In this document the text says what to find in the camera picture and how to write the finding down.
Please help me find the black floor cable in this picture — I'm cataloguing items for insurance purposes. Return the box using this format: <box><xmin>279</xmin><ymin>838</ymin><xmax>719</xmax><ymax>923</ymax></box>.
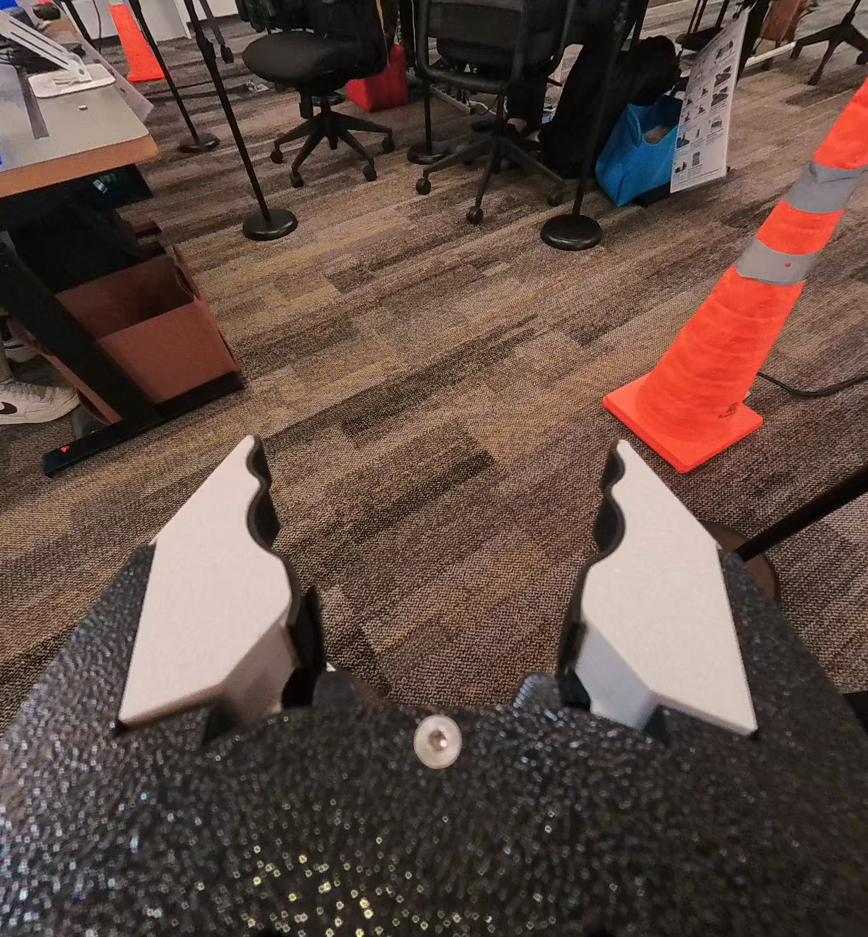
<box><xmin>756</xmin><ymin>367</ymin><xmax>868</xmax><ymax>405</ymax></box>

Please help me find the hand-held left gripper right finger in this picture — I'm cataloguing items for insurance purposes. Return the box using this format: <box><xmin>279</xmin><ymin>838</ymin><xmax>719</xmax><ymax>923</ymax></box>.
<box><xmin>559</xmin><ymin>440</ymin><xmax>760</xmax><ymax>736</ymax></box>

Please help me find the black framed floor sign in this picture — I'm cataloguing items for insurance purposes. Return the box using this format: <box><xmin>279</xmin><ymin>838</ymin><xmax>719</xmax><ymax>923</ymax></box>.
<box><xmin>709</xmin><ymin>440</ymin><xmax>868</xmax><ymax>604</ymax></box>

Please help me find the grey panel sign stand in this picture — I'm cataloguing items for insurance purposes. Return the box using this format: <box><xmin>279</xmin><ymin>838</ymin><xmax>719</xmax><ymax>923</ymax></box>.
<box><xmin>185</xmin><ymin>0</ymin><xmax>300</xmax><ymax>243</ymax></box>

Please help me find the red box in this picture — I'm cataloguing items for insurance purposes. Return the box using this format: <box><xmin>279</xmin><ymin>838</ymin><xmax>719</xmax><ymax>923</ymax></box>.
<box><xmin>345</xmin><ymin>44</ymin><xmax>411</xmax><ymax>115</ymax></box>

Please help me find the blue bag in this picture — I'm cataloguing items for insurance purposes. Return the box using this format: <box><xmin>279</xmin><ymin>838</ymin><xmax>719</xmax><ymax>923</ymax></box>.
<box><xmin>597</xmin><ymin>91</ymin><xmax>685</xmax><ymax>207</ymax></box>

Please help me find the printed paper sheet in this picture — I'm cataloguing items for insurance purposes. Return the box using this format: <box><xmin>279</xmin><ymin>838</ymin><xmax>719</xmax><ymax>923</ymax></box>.
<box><xmin>670</xmin><ymin>12</ymin><xmax>751</xmax><ymax>196</ymax></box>

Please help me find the white tilted stand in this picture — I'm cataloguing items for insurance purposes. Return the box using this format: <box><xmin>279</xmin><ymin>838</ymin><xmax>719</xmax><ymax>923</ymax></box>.
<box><xmin>0</xmin><ymin>0</ymin><xmax>116</xmax><ymax>98</ymax></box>

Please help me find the cardboard box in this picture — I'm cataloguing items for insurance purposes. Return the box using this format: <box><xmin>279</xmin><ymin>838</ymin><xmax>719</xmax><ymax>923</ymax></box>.
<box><xmin>51</xmin><ymin>242</ymin><xmax>243</xmax><ymax>427</ymax></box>

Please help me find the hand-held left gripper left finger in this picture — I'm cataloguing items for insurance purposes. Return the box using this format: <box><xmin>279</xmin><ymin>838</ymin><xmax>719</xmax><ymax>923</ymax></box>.
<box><xmin>120</xmin><ymin>437</ymin><xmax>325</xmax><ymax>729</ymax></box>

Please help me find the grey work table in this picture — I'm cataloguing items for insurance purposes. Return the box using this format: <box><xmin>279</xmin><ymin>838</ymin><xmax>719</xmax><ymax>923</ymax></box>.
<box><xmin>0</xmin><ymin>37</ymin><xmax>244</xmax><ymax>478</ymax></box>

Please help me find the black office chair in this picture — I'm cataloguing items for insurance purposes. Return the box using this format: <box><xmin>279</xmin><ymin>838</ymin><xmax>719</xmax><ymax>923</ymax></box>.
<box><xmin>241</xmin><ymin>0</ymin><xmax>400</xmax><ymax>188</ymax></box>
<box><xmin>409</xmin><ymin>0</ymin><xmax>584</xmax><ymax>228</ymax></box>

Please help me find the black bag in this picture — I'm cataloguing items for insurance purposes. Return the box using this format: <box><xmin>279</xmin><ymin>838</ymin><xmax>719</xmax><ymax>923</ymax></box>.
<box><xmin>541</xmin><ymin>30</ymin><xmax>684</xmax><ymax>180</ymax></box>

